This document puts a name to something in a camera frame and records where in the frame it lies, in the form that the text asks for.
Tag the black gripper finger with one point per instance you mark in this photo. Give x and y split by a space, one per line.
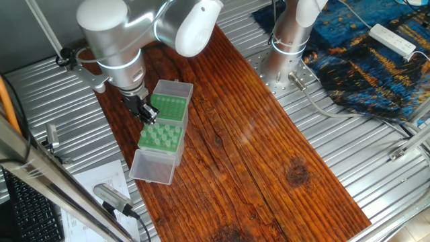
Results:
151 114
141 117

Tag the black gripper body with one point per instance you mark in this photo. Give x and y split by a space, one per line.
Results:
134 102

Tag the clear box green tip rack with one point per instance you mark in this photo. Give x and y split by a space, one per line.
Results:
152 168
169 107

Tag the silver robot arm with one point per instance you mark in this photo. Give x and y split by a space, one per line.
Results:
111 40

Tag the clear large pipette tip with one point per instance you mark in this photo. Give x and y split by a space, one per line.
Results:
160 131
171 132
157 141
177 129
150 129
164 137
153 135
156 126
167 142
143 133
174 138
167 127

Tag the white printed paper sheet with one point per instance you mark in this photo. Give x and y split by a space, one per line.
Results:
100 174

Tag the small grey mounted device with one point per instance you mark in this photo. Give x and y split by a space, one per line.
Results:
52 134

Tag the brown wooden board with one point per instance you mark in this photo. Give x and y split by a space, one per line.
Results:
235 151

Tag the thin silver rod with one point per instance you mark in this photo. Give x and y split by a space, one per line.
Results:
46 30

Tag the orange tube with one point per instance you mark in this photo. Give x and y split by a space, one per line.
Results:
7 107

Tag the black computer keyboard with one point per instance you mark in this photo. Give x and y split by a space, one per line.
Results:
33 215

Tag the blue painted cloth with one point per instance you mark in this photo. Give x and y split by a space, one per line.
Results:
352 77

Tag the white power strip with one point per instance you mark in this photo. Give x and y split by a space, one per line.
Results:
391 39

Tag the silver camera mount bracket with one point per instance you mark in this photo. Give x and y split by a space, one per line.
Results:
90 79

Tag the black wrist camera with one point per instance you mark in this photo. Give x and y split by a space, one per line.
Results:
64 55

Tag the silver exterior camera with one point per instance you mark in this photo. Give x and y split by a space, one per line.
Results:
111 196

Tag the aluminium frame bar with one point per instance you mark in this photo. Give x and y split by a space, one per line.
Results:
50 181

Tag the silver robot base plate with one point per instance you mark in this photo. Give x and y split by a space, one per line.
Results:
280 89

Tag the aluminium frame rail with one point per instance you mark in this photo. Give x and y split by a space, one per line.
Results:
411 142

